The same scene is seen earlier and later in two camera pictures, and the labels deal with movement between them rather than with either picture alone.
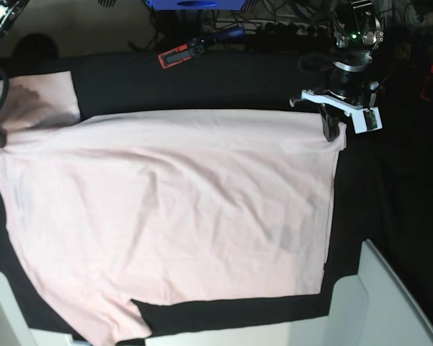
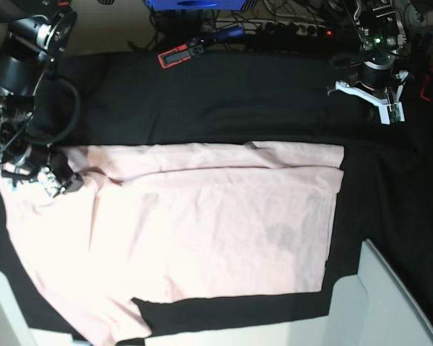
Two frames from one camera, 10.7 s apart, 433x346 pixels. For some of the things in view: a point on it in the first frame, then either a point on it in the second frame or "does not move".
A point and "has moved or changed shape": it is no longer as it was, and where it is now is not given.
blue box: x=197 y=4 does not move
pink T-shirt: x=117 y=207 has moved or changed shape
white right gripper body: x=366 y=118 → x=391 y=112
